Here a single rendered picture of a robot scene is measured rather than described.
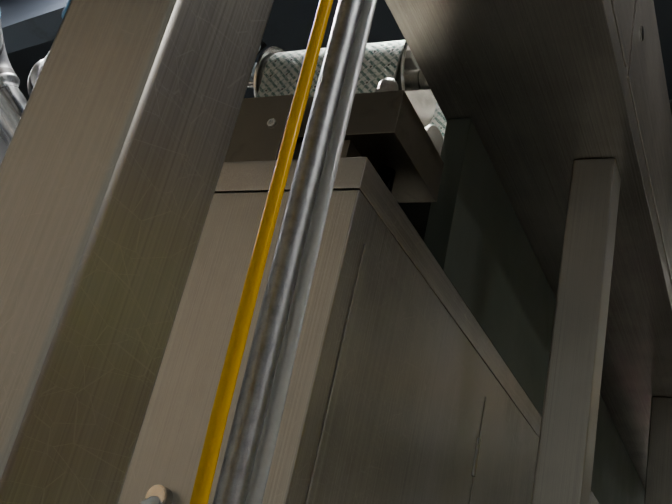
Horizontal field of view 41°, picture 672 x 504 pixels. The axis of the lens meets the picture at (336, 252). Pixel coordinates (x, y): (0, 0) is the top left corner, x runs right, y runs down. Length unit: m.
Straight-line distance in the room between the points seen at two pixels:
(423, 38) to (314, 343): 0.46
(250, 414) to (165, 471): 0.40
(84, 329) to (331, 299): 0.58
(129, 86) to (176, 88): 0.02
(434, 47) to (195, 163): 0.83
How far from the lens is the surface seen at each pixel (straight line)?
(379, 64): 1.38
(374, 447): 0.98
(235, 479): 0.49
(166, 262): 0.35
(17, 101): 1.73
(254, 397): 0.50
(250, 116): 1.11
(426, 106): 1.43
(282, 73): 1.46
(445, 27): 1.14
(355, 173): 0.94
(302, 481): 0.85
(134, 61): 0.35
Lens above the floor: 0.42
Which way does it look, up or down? 24 degrees up
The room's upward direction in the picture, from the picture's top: 13 degrees clockwise
